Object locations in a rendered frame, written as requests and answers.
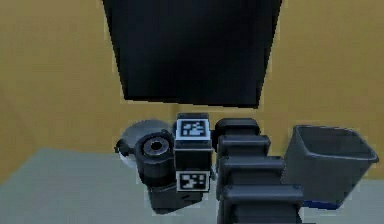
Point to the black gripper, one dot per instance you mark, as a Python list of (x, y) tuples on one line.
[(156, 160)]

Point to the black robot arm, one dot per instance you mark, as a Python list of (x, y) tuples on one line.
[(246, 173)]

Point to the grey round stand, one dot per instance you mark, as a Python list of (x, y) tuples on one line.
[(140, 136)]

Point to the black television set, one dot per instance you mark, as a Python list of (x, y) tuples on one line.
[(193, 50)]

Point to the dark grey bin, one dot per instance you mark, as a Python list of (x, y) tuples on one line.
[(320, 166)]

